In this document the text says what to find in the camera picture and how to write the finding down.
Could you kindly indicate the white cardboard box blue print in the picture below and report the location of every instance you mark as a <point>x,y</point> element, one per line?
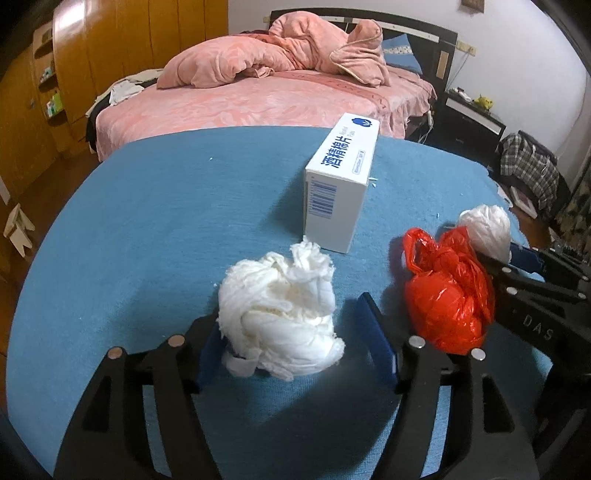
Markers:
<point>332,207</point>

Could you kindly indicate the plaid bag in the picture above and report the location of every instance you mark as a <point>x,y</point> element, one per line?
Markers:
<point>531,170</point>

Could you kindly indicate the large white tissue wad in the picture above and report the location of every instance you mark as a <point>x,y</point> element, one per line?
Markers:
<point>277,314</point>

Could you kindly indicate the yellow toy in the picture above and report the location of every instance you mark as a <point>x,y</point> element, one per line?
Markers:
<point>483,101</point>

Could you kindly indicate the dark nightstand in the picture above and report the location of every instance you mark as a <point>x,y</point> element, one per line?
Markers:
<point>466,124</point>

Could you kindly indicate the pile of clothes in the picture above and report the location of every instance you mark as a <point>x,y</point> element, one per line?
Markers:
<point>115,97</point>

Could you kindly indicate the wooden wardrobe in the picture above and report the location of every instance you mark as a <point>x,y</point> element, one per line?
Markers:
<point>115,46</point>

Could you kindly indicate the blue pillow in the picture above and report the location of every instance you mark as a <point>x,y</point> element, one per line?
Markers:
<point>401,53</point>

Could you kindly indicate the bed with pink sheet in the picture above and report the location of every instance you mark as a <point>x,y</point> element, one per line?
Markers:
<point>258,101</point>

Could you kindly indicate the small white device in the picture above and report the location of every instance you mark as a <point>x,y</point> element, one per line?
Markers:
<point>463,94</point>

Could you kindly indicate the pink duvet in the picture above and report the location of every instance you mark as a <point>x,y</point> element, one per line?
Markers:
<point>277,50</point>

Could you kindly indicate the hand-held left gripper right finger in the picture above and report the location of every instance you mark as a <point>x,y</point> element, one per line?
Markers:
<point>378,341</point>

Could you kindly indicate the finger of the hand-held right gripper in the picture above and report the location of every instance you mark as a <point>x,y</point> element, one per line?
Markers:
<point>526,259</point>
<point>494,265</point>

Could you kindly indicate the wall socket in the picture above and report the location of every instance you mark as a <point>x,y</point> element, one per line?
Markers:
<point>465,47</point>

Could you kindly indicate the red plastic bag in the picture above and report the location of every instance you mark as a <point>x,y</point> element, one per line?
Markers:
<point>443,300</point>

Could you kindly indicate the dark wooden headboard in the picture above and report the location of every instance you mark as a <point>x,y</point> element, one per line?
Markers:
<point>415,30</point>

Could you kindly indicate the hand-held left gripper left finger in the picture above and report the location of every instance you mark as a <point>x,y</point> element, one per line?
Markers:
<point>207,360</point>

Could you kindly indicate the white stool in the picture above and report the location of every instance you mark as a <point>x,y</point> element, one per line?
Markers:
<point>18,228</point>

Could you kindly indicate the white picture frame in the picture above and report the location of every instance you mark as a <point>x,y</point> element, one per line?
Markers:
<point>524,203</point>

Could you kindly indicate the patterned curtain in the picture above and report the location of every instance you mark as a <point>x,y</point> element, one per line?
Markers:
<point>577,207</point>

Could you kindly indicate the brown wall ornament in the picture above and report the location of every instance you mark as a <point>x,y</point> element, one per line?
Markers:
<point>474,3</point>

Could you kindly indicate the small white tissue wad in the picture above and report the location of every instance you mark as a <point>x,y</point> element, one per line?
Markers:
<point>485,228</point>

